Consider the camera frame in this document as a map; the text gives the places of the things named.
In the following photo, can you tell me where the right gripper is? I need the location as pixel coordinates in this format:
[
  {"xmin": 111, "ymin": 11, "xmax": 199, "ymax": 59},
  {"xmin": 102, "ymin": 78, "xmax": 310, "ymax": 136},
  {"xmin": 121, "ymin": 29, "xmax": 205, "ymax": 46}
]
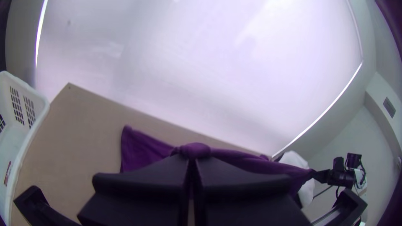
[{"xmin": 312, "ymin": 157, "xmax": 356, "ymax": 189}]

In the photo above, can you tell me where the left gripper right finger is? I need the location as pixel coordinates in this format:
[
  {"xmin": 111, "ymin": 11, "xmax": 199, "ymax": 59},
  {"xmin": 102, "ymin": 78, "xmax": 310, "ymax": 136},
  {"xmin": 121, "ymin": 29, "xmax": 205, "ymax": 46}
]
[{"xmin": 192, "ymin": 157, "xmax": 312, "ymax": 226}]

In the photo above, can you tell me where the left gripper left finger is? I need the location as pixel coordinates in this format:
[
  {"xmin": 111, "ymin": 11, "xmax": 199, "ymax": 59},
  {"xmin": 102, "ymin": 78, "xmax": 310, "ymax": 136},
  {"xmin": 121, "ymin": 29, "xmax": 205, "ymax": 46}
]
[{"xmin": 76, "ymin": 154, "xmax": 191, "ymax": 226}]

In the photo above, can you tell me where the black t-shirt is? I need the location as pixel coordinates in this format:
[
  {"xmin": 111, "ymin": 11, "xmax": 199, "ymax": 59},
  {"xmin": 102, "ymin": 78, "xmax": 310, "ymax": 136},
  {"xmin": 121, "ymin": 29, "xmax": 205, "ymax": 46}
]
[{"xmin": 120, "ymin": 124, "xmax": 317, "ymax": 199}]

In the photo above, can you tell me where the pile of folded clothes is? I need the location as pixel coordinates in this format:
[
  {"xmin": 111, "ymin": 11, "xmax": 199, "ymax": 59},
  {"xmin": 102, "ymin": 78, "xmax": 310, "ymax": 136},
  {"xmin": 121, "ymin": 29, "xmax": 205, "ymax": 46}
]
[{"xmin": 277, "ymin": 150, "xmax": 317, "ymax": 209}]

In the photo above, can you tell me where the white light strip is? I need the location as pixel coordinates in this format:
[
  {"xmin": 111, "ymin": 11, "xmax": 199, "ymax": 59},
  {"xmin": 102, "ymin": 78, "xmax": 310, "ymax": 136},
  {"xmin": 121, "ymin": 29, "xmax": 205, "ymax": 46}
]
[
  {"xmin": 271, "ymin": 61, "xmax": 365, "ymax": 159},
  {"xmin": 35, "ymin": 0, "xmax": 49, "ymax": 69}
]

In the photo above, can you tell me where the white laundry basket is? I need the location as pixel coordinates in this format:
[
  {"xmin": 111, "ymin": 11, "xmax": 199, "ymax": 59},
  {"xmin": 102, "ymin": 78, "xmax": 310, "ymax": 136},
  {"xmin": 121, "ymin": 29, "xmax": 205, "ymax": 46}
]
[{"xmin": 0, "ymin": 70, "xmax": 51, "ymax": 226}]

